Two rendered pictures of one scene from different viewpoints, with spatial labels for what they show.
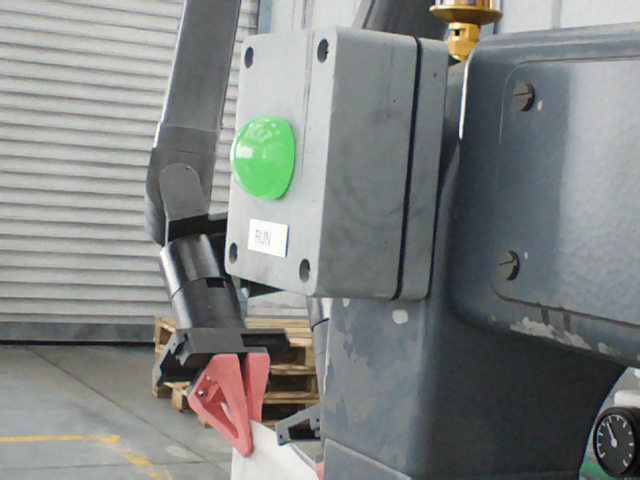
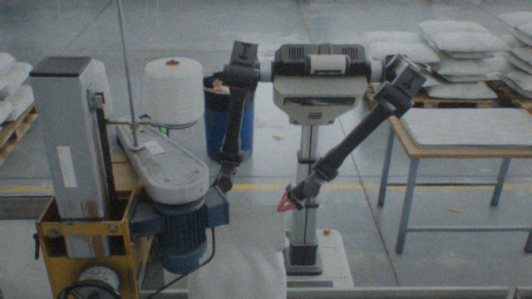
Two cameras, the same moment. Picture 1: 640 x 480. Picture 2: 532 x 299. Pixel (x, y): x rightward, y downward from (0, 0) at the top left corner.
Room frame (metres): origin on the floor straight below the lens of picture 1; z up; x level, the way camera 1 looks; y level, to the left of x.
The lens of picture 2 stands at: (1.63, -1.39, 2.20)
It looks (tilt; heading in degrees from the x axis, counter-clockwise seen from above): 29 degrees down; 116
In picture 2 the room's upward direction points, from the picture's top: 1 degrees clockwise
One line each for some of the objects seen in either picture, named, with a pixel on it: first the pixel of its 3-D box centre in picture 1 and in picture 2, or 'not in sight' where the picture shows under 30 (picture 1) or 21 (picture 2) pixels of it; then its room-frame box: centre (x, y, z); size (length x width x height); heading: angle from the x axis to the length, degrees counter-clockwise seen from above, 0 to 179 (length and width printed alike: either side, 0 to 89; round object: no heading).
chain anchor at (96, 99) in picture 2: not in sight; (96, 96); (0.73, -0.52, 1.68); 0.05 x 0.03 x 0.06; 119
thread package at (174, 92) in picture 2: not in sight; (174, 90); (0.76, -0.25, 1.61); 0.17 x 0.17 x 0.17
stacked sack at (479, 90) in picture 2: not in sight; (457, 87); (1.16, 3.89, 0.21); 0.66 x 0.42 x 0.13; 25
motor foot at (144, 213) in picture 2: not in sight; (149, 219); (0.79, -0.44, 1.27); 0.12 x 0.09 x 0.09; 119
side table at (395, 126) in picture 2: not in sight; (460, 180); (1.49, 1.78, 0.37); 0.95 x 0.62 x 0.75; 29
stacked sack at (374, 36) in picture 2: not in sight; (396, 40); (0.46, 4.00, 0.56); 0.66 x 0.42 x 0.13; 23
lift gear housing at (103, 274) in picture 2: not in sight; (97, 286); (0.73, -0.62, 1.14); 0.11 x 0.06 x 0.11; 29
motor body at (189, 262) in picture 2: not in sight; (181, 230); (0.84, -0.37, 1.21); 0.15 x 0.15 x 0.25
